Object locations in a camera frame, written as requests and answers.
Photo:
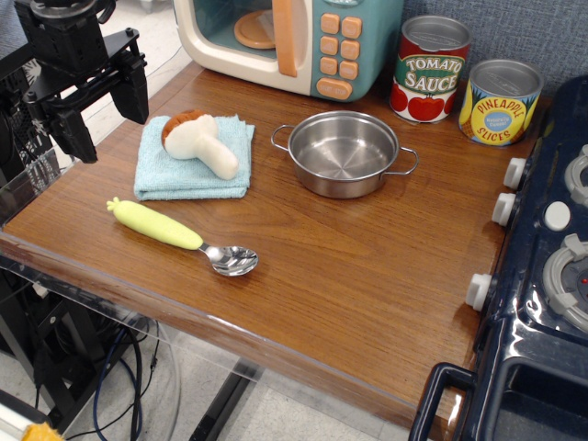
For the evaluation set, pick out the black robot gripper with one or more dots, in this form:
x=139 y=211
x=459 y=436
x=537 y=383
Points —
x=79 y=65

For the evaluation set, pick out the brown white plush mushroom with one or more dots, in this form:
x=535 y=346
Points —
x=194 y=134

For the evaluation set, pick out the light blue folded towel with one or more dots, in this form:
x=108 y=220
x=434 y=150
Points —
x=158 y=176

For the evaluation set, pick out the stainless steel pot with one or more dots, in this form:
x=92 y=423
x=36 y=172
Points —
x=344 y=154

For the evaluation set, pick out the black computer tower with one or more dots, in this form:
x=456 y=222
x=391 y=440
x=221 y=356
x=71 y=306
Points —
x=21 y=144

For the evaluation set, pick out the toy microwave oven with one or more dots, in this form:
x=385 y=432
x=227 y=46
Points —
x=328 y=49

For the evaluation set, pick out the black table leg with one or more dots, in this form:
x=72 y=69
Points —
x=225 y=401

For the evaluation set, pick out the tomato sauce can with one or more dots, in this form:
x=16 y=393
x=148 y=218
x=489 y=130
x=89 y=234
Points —
x=431 y=57

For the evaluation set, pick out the pineapple slices can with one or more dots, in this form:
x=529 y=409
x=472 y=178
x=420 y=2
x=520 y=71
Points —
x=500 y=101

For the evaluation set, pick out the dark blue toy stove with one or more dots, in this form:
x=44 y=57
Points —
x=529 y=380

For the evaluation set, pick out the green handled metal spoon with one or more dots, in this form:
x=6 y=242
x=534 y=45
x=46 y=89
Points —
x=229 y=261

